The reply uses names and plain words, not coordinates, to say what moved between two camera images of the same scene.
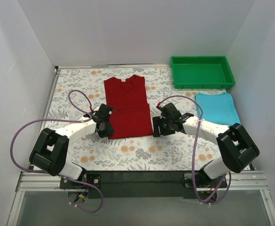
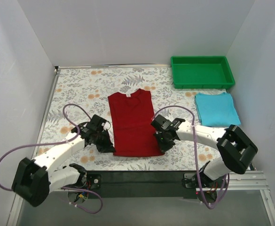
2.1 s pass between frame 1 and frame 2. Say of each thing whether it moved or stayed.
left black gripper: moved
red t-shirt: moved
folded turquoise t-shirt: stayed
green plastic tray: stayed
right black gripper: moved
